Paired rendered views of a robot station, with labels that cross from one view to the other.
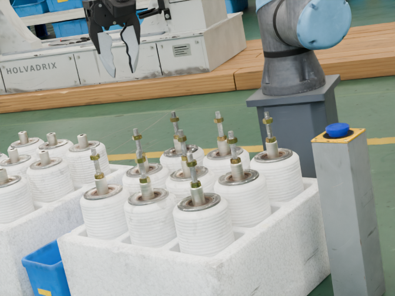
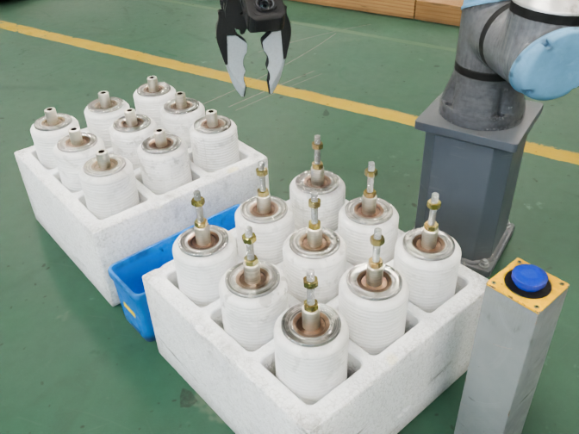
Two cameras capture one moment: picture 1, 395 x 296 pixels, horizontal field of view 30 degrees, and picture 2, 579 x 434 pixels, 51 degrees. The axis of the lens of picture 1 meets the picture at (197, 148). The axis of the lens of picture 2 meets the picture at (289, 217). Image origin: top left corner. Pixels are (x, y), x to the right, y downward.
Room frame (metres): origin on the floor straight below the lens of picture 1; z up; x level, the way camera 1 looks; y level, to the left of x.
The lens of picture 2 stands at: (0.64, -0.04, 0.81)
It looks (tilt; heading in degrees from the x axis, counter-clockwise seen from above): 36 degrees down; 8
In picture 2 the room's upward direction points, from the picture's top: 2 degrees counter-clockwise
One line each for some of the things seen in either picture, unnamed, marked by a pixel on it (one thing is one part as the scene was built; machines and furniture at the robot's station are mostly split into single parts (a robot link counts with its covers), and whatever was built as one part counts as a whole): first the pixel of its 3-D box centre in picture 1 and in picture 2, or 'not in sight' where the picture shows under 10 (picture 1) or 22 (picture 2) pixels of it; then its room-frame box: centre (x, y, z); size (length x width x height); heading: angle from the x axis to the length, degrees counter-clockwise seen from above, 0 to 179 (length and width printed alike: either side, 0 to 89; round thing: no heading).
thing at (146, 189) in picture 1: (147, 190); (252, 271); (1.25, 0.10, 0.26); 0.02 x 0.02 x 0.03
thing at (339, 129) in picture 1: (337, 131); (528, 280); (1.21, -0.24, 0.32); 0.04 x 0.04 x 0.02
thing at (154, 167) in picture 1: (144, 170); (264, 209); (1.42, 0.11, 0.25); 0.08 x 0.08 x 0.01
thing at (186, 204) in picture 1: (198, 202); (311, 324); (1.18, 0.01, 0.25); 0.08 x 0.08 x 0.01
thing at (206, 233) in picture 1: (208, 251); (311, 372); (1.18, 0.01, 0.16); 0.10 x 0.10 x 0.18
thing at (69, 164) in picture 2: not in sight; (88, 182); (1.61, 0.51, 0.16); 0.10 x 0.10 x 0.18
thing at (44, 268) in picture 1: (94, 258); (196, 269); (1.48, 0.26, 0.06); 0.30 x 0.11 x 0.12; 138
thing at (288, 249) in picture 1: (204, 250); (314, 319); (1.34, 0.03, 0.09); 0.39 x 0.39 x 0.18; 49
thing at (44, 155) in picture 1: (44, 158); (160, 138); (1.62, 0.35, 0.26); 0.02 x 0.02 x 0.03
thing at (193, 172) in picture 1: (193, 174); (310, 294); (1.18, 0.01, 0.30); 0.01 x 0.01 x 0.08
